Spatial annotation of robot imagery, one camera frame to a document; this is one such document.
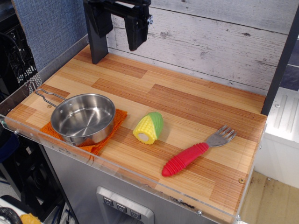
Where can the black plastic crate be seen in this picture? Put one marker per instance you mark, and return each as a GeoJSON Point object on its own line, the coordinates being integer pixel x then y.
{"type": "Point", "coordinates": [17, 65]}

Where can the clear acrylic guard panel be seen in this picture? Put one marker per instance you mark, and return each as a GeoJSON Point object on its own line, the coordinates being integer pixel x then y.
{"type": "Point", "coordinates": [42, 140]}

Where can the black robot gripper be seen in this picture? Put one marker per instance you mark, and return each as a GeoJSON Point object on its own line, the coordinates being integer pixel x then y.
{"type": "Point", "coordinates": [137, 18]}

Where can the dark frame post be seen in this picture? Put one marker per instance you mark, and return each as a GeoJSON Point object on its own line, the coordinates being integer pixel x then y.
{"type": "Point", "coordinates": [98, 45]}
{"type": "Point", "coordinates": [282, 64]}

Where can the stainless steel pan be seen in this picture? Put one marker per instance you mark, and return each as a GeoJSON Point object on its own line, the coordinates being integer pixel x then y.
{"type": "Point", "coordinates": [82, 120]}

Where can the white ribbed side counter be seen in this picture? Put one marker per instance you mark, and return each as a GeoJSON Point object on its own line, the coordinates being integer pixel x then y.
{"type": "Point", "coordinates": [278, 155]}

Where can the yellow green toy corn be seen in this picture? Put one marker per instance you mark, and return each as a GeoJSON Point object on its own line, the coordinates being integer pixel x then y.
{"type": "Point", "coordinates": [149, 128]}

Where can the yellow object at corner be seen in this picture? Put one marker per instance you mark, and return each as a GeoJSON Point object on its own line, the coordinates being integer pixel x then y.
{"type": "Point", "coordinates": [29, 219]}

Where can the silver button panel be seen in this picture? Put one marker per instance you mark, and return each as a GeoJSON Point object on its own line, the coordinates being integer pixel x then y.
{"type": "Point", "coordinates": [117, 209]}

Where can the orange knitted cloth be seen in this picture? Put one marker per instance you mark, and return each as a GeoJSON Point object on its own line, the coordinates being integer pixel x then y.
{"type": "Point", "coordinates": [93, 148]}

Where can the dark right frame post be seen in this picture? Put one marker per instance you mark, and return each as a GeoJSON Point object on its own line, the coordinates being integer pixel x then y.
{"type": "Point", "coordinates": [282, 64]}

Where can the stainless steel toy cabinet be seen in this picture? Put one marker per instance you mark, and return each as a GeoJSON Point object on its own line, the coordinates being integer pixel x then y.
{"type": "Point", "coordinates": [80, 175]}

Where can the dark left frame post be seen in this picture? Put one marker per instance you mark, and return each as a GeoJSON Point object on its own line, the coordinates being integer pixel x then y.
{"type": "Point", "coordinates": [98, 45]}

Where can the red handled metal fork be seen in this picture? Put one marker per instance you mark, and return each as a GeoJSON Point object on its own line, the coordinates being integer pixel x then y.
{"type": "Point", "coordinates": [180, 161]}

